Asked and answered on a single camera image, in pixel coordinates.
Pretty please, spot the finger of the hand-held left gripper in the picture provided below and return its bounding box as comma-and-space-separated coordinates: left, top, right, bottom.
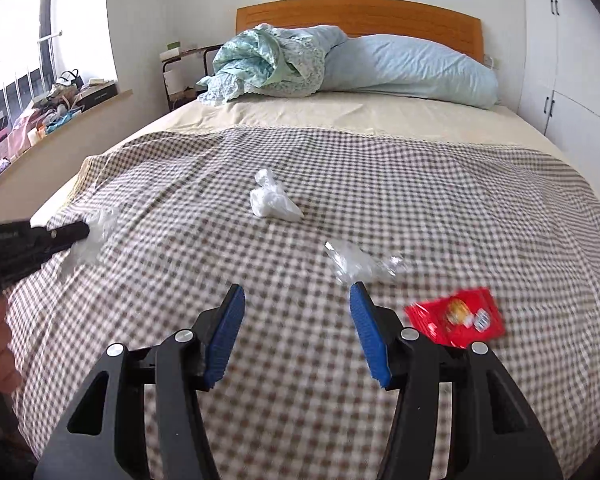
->
27, 221, 91, 242
7, 237, 88, 276

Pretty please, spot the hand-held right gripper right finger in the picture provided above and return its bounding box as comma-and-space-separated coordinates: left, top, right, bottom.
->
349, 281, 563, 480

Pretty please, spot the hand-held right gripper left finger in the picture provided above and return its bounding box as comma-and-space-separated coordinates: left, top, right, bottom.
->
32, 282, 247, 480

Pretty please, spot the clear plastic bag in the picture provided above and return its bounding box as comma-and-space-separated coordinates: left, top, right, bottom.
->
62, 207, 118, 273

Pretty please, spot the crinkled clear wrapper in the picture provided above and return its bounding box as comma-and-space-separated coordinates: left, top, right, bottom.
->
324, 239, 408, 283

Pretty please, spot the red cookie packet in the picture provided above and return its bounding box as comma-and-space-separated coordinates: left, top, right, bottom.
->
404, 287, 506, 351

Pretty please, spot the white tissue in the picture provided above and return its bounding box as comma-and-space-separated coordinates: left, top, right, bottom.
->
249, 167, 305, 221

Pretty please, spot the pink bag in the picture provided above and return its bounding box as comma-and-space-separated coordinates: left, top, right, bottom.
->
7, 115, 38, 158

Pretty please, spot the windowsill clutter pile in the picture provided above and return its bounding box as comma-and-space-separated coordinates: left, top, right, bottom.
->
0, 67, 118, 181

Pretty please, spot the black flat box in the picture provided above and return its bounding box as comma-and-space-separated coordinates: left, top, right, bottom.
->
75, 80, 118, 111

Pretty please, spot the black handbag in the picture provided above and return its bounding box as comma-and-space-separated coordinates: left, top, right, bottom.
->
55, 69, 85, 92

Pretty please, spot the brown checkered blanket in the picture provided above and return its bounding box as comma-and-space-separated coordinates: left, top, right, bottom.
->
5, 125, 600, 480

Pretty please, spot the metal window railing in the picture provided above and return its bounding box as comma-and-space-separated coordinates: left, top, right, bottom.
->
0, 30, 63, 126

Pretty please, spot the dark framed window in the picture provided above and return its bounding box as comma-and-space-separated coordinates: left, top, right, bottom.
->
0, 0, 63, 131

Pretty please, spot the dark metal nightstand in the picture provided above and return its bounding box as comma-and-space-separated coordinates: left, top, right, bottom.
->
159, 42, 226, 113

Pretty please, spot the cream bed sheet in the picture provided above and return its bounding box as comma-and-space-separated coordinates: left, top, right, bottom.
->
0, 92, 573, 231

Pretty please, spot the floral green quilt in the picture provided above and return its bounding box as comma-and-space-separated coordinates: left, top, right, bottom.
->
196, 22, 348, 107

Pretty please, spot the light blue pillow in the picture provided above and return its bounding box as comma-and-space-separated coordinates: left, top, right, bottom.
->
324, 34, 500, 110

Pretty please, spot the wooden headboard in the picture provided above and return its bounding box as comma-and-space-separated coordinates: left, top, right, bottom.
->
236, 0, 483, 63

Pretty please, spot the white wardrobe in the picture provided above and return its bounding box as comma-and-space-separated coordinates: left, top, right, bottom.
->
517, 0, 600, 221

